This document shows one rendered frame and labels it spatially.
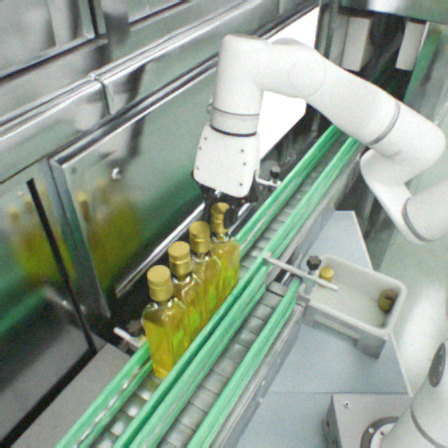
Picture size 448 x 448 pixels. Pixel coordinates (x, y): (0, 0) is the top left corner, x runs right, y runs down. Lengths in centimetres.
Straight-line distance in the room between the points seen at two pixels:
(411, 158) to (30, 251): 61
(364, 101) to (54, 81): 45
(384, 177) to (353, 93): 16
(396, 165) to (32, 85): 57
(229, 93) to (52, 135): 25
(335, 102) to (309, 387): 60
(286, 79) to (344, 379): 67
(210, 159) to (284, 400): 55
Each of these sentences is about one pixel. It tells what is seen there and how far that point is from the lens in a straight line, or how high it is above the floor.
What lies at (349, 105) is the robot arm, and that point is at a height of 132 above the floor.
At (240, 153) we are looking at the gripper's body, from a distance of 67.
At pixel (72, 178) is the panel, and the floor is 130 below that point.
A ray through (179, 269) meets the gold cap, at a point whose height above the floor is 113.
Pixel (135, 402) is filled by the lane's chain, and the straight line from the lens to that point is 86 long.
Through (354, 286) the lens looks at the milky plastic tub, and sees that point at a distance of 118.
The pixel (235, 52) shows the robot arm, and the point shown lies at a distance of 64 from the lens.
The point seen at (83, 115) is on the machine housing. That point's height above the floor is 136.
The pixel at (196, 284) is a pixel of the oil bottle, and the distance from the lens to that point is 74.
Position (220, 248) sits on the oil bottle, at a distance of 78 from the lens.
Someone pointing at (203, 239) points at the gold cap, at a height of 115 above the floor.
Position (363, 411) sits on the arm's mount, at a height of 87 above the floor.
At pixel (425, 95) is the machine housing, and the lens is 158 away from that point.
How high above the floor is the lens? 165
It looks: 43 degrees down
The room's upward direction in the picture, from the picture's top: straight up
